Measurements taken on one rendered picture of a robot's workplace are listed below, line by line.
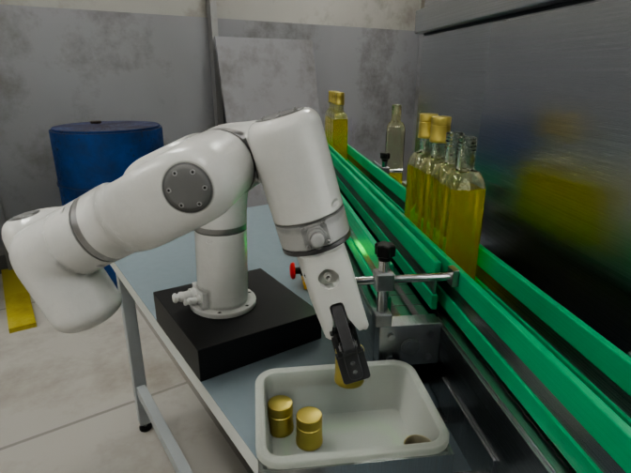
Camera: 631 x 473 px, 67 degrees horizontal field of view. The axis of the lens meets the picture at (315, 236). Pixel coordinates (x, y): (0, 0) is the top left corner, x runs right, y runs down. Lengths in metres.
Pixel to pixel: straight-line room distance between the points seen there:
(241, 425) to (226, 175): 0.43
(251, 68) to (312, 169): 3.29
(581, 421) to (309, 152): 0.35
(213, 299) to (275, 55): 3.10
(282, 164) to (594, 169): 0.44
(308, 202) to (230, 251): 0.41
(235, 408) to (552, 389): 0.45
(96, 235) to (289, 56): 3.44
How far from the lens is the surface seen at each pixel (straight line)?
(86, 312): 0.62
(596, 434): 0.50
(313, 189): 0.45
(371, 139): 4.63
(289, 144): 0.44
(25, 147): 3.51
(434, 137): 0.87
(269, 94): 3.76
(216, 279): 0.87
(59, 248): 0.59
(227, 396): 0.80
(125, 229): 0.48
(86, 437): 2.01
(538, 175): 0.83
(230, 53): 3.68
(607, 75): 0.73
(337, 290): 0.48
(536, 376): 0.56
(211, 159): 0.43
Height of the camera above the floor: 1.24
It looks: 19 degrees down
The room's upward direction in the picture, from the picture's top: straight up
